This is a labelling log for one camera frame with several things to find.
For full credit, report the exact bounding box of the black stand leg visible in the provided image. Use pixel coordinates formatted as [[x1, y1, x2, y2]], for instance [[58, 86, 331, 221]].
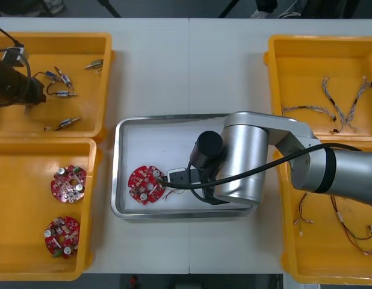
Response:
[[217, 0, 244, 18], [96, 0, 123, 18]]

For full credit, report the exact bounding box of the thin red-black wire harness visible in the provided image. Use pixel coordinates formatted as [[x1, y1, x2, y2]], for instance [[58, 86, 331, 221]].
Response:
[[329, 194, 372, 256], [293, 191, 315, 237]]

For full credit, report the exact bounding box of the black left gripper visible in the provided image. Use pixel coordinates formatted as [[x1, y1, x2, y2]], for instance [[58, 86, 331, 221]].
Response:
[[29, 76, 48, 105]]

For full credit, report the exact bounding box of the person's foot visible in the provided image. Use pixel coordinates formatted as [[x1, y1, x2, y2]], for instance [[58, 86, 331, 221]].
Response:
[[250, 0, 279, 19], [0, 0, 66, 18]]

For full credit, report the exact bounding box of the steel tray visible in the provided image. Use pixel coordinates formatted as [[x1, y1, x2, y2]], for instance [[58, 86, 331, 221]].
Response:
[[111, 113, 259, 220]]

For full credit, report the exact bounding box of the thin red-white wire harness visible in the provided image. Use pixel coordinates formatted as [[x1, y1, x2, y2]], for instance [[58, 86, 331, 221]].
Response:
[[161, 187, 187, 202]]

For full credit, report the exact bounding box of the twisted blue-white wire harness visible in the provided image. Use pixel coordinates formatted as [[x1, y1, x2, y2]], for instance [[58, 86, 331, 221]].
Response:
[[281, 104, 338, 122], [329, 75, 372, 134], [320, 76, 359, 134]]

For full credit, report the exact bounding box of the round red circuit board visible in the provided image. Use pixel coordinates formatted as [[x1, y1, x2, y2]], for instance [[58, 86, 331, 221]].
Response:
[[43, 216, 81, 260], [50, 164, 87, 204], [128, 164, 167, 206]]

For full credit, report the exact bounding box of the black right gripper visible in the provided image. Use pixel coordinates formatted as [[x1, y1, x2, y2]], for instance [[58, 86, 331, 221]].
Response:
[[156, 168, 205, 190]]

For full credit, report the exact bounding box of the yellow-orange plastic bin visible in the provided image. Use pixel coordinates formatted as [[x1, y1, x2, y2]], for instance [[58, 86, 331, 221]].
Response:
[[273, 140, 372, 286], [0, 31, 116, 141], [0, 137, 99, 282], [263, 34, 372, 143]]

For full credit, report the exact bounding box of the small metal solenoid blue label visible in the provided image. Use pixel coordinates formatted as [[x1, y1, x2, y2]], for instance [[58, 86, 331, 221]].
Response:
[[43, 117, 82, 132], [54, 66, 75, 91], [46, 82, 79, 98], [33, 70, 63, 82]]

